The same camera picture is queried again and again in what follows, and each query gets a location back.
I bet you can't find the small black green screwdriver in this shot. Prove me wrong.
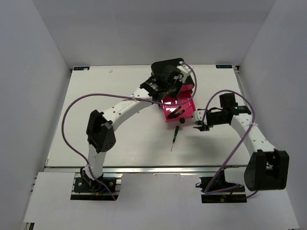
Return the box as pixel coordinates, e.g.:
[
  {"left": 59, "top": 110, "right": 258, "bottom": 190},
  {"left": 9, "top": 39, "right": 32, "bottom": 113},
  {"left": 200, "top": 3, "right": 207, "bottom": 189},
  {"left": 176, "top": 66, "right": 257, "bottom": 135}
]
[
  {"left": 171, "top": 126, "right": 180, "bottom": 151},
  {"left": 167, "top": 109, "right": 186, "bottom": 119},
  {"left": 167, "top": 106, "right": 181, "bottom": 119}
]

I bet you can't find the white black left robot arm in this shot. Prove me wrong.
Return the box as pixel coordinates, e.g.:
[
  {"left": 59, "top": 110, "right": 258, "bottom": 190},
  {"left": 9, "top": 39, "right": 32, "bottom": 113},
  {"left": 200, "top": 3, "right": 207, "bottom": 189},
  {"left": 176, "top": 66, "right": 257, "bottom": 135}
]
[{"left": 83, "top": 62, "right": 191, "bottom": 191}]

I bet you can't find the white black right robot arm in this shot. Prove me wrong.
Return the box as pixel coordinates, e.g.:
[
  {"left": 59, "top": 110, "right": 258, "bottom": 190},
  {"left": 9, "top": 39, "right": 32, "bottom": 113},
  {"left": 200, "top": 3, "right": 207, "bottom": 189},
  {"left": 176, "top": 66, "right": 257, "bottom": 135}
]
[{"left": 193, "top": 90, "right": 289, "bottom": 195}]

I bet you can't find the black drawer cabinet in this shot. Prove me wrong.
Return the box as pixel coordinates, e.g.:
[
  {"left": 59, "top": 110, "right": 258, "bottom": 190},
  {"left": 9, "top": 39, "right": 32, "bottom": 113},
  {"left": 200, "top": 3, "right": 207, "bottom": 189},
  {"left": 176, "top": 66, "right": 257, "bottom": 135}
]
[{"left": 150, "top": 57, "right": 194, "bottom": 88}]

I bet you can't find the blue label sticker right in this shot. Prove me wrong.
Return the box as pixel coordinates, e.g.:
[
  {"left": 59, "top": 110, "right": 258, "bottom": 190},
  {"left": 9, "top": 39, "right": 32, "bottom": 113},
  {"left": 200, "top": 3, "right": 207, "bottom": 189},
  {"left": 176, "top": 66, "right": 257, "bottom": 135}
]
[{"left": 215, "top": 64, "right": 233, "bottom": 69}]

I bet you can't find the blue label sticker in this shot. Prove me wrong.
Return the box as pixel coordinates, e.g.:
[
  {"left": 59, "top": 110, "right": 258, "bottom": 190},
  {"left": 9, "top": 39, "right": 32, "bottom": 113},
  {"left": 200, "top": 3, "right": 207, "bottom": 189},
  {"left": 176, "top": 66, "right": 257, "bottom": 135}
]
[
  {"left": 73, "top": 66, "right": 90, "bottom": 71},
  {"left": 215, "top": 64, "right": 233, "bottom": 69}
]

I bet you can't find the blue label sticker left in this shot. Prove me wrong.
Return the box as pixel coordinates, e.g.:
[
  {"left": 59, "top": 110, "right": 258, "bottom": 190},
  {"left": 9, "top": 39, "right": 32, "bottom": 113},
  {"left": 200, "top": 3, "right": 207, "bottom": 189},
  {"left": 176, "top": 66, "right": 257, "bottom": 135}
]
[{"left": 73, "top": 66, "right": 90, "bottom": 71}]

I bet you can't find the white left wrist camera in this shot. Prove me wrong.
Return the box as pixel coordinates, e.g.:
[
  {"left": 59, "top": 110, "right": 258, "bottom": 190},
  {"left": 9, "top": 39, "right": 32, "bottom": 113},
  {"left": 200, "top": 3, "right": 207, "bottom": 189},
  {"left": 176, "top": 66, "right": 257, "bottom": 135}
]
[{"left": 177, "top": 61, "right": 192, "bottom": 84}]

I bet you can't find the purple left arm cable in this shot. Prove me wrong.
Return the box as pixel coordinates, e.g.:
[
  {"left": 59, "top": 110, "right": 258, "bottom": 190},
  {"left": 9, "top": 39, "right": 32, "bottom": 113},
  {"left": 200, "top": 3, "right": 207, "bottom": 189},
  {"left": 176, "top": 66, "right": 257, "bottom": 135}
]
[{"left": 61, "top": 61, "right": 198, "bottom": 201}]

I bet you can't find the aluminium right side rail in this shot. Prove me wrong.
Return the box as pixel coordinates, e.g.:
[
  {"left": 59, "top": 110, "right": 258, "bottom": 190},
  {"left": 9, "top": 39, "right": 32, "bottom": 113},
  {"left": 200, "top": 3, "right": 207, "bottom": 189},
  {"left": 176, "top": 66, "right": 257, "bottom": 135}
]
[{"left": 234, "top": 66, "right": 261, "bottom": 144}]

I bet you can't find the aluminium rail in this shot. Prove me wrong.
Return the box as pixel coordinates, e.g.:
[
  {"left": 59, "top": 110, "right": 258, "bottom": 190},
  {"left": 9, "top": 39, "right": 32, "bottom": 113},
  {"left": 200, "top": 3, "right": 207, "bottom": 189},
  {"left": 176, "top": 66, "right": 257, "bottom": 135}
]
[
  {"left": 44, "top": 165, "right": 250, "bottom": 175},
  {"left": 234, "top": 66, "right": 261, "bottom": 144}
]

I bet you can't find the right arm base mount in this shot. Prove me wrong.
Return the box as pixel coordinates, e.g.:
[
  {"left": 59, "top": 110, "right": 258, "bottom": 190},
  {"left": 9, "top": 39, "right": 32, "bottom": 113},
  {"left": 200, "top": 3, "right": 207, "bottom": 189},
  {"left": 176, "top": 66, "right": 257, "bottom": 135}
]
[{"left": 195, "top": 176, "right": 247, "bottom": 204}]

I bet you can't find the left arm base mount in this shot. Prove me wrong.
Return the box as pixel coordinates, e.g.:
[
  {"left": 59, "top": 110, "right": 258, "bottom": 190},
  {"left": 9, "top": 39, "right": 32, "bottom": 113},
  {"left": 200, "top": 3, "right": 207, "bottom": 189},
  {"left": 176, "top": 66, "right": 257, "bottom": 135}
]
[{"left": 70, "top": 173, "right": 121, "bottom": 201}]

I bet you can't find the aluminium front rail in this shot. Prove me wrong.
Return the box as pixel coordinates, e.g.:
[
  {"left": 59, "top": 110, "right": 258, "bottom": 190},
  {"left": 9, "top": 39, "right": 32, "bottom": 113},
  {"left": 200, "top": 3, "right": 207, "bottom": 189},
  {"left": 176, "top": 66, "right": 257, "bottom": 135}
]
[{"left": 44, "top": 165, "right": 250, "bottom": 175}]

